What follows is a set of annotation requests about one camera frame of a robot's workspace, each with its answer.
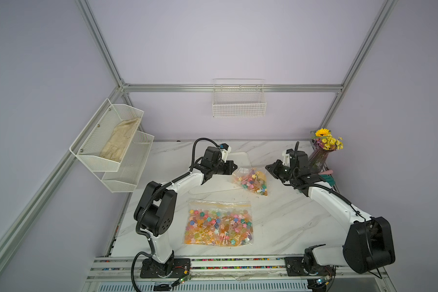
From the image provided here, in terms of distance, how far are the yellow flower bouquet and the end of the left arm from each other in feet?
1.55

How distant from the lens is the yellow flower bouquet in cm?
88

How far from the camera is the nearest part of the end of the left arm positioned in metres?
0.70
